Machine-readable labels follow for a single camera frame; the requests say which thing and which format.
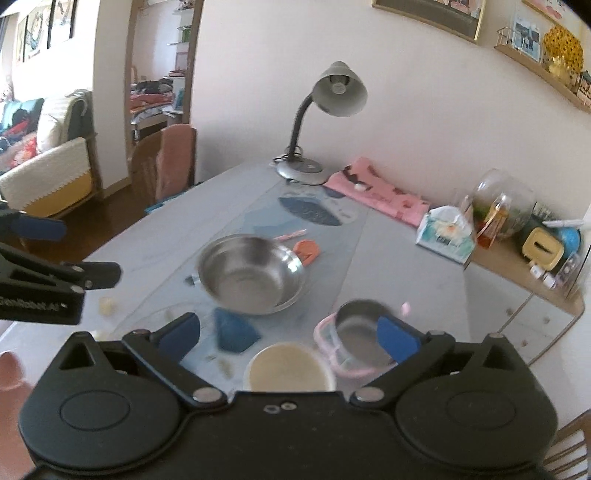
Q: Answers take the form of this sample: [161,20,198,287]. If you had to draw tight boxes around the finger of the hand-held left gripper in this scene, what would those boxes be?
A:
[0,208,66,243]
[0,242,122,293]

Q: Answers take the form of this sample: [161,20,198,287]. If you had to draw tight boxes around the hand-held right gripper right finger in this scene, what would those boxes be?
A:
[350,316,527,409]

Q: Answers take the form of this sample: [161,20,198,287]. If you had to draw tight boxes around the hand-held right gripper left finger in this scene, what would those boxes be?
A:
[58,313,227,409]

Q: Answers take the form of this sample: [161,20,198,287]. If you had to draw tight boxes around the small steel bowl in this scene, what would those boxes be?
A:
[333,299,399,370]

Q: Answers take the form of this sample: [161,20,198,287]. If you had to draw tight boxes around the pink plastic container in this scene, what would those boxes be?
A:
[313,311,403,377]

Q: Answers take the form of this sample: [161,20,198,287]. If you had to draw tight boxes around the pink bear-shaped plate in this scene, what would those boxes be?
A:
[0,350,34,462]

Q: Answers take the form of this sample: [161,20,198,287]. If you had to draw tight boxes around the large steel bowl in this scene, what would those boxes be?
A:
[197,233,307,316]

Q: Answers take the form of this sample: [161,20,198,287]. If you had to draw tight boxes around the cream bowl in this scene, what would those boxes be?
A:
[243,342,336,394]

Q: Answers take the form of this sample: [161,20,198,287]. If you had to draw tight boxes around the sofa with cream cover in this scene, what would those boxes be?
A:
[0,89,101,219]

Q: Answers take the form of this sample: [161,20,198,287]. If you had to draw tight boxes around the tissue box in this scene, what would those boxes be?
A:
[415,206,476,265]

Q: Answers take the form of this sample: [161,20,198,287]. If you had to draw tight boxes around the wooden chair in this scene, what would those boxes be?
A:
[544,421,591,480]
[129,124,197,207]

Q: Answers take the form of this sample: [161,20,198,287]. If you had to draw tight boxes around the orange plastic piece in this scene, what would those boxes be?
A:
[293,239,321,265]

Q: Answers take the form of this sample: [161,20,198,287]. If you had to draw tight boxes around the white drawer cabinet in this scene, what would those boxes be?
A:
[464,249,585,366]

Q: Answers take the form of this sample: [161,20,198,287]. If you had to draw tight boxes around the blue printed table mat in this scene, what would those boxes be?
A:
[119,178,371,394]

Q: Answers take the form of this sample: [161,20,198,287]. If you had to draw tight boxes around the pink towel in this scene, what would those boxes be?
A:
[156,123,197,204]

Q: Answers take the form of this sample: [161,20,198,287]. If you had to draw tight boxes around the pink cloth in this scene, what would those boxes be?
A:
[322,156,431,227]

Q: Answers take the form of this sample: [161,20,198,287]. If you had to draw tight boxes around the amber bottle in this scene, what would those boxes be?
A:
[477,193,514,250]

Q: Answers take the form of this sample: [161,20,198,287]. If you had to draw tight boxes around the cluttered bed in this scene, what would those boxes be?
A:
[129,78,175,126]

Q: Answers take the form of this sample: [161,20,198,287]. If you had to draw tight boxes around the yellow tissue holder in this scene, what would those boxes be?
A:
[521,228,567,269]

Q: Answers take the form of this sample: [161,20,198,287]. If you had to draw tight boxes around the round glass jar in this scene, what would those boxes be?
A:
[473,168,537,239]

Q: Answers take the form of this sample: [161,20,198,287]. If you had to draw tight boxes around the blue globe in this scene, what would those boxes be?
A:
[556,227,582,256]

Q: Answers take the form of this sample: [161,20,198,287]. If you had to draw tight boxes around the white shelf unit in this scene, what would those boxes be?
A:
[167,8,194,117]

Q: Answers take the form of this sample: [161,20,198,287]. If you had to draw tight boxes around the grey desk lamp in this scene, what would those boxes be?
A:
[275,61,369,186]

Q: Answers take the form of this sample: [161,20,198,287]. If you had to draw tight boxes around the blue photo stand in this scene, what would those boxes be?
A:
[512,17,542,62]

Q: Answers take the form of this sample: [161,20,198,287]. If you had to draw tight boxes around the gold framed picture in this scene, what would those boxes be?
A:
[371,0,486,45]

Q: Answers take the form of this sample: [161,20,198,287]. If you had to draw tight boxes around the yellow pineapple ornament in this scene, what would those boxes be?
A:
[542,24,583,78]

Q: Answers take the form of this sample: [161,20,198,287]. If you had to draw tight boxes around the dark framed wall pictures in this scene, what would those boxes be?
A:
[15,0,78,62]

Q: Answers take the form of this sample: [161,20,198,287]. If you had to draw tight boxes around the wooden wall shelf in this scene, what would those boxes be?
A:
[493,42,591,112]

